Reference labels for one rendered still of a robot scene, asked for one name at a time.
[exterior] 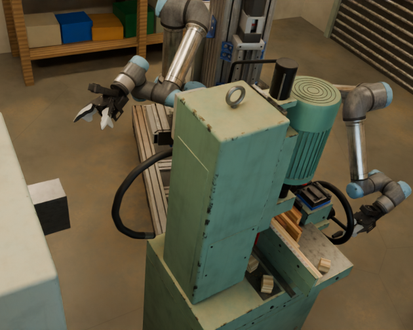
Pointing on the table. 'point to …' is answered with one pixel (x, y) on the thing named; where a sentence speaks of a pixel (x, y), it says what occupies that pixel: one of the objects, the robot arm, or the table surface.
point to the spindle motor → (310, 125)
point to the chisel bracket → (283, 205)
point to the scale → (289, 245)
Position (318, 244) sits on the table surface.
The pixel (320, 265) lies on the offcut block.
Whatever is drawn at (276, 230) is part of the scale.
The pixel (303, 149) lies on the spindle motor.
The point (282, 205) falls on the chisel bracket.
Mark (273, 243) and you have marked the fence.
